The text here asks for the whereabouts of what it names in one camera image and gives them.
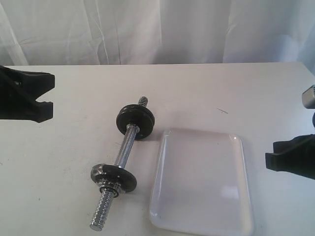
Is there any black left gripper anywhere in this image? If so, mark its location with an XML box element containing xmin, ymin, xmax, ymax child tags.
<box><xmin>0</xmin><ymin>66</ymin><xmax>55</xmax><ymax>123</ymax></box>

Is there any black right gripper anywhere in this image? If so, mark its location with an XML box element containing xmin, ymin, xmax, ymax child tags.
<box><xmin>265</xmin><ymin>135</ymin><xmax>315</xmax><ymax>178</ymax></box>

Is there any white backdrop curtain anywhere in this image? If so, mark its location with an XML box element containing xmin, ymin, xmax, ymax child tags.
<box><xmin>0</xmin><ymin>0</ymin><xmax>315</xmax><ymax>70</ymax></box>

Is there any black weight plate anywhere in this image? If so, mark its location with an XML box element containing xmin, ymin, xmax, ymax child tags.
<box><xmin>91</xmin><ymin>164</ymin><xmax>137</xmax><ymax>192</ymax></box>
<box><xmin>136</xmin><ymin>108</ymin><xmax>155</xmax><ymax>140</ymax></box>
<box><xmin>116</xmin><ymin>104</ymin><xmax>146</xmax><ymax>134</ymax></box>

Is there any white rectangular plastic tray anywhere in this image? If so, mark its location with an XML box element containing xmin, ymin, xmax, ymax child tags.
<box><xmin>149</xmin><ymin>128</ymin><xmax>253</xmax><ymax>236</ymax></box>

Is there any chrome threaded dumbbell bar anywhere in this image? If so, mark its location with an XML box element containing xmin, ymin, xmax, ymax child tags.
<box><xmin>90</xmin><ymin>96</ymin><xmax>148</xmax><ymax>232</ymax></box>

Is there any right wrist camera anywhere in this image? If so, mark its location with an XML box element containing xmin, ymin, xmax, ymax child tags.
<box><xmin>302</xmin><ymin>85</ymin><xmax>315</xmax><ymax>109</ymax></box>

